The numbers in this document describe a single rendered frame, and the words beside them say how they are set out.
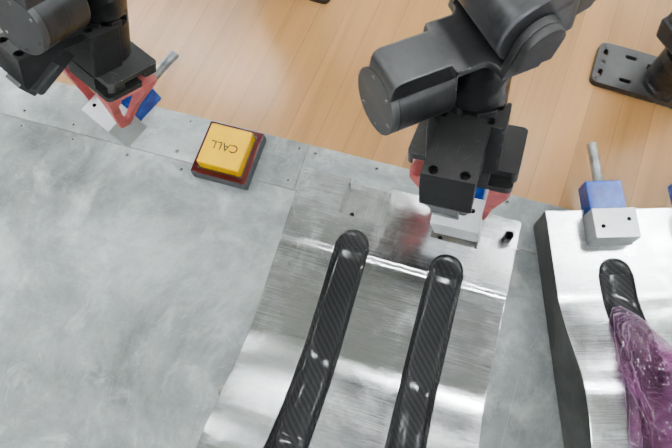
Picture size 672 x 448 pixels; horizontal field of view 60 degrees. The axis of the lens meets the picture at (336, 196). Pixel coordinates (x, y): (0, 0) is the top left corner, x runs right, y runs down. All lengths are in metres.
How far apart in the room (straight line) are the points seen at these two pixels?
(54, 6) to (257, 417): 0.43
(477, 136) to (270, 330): 0.32
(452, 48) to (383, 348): 0.33
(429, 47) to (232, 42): 0.52
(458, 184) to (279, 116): 0.44
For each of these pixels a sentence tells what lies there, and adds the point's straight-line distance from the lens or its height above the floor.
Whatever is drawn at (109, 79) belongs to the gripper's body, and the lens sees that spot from 0.67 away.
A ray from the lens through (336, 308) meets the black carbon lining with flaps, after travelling 0.66.
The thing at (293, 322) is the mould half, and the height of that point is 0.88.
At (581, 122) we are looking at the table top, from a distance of 0.88.
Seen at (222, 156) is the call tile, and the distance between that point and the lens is 0.79.
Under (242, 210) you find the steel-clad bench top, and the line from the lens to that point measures 0.79.
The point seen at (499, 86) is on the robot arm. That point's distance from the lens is 0.50.
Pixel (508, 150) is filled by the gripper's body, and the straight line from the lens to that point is 0.56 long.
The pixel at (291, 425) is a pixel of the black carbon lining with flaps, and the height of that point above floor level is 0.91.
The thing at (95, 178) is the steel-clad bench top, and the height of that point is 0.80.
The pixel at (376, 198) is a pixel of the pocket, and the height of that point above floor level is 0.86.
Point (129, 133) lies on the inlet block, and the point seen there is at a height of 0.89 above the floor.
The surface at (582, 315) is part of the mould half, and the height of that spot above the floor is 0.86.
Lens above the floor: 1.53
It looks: 68 degrees down
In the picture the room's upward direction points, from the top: 8 degrees counter-clockwise
